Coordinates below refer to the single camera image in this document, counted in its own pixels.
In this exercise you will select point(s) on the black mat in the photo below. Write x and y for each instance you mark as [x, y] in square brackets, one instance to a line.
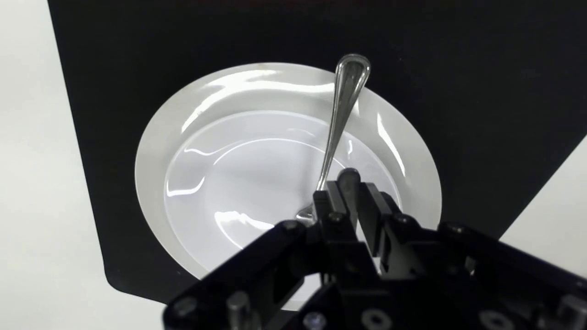
[137, 46]

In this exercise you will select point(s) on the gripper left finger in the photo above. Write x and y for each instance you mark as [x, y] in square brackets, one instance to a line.
[275, 256]

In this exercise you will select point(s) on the white round plate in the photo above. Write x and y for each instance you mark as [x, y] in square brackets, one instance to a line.
[257, 183]

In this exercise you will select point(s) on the silver metal fork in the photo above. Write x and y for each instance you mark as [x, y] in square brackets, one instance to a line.
[341, 110]

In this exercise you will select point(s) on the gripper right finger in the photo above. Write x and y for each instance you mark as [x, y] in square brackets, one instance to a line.
[481, 261]

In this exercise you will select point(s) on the silver metal utensil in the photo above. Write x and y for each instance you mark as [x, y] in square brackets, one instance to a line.
[349, 183]

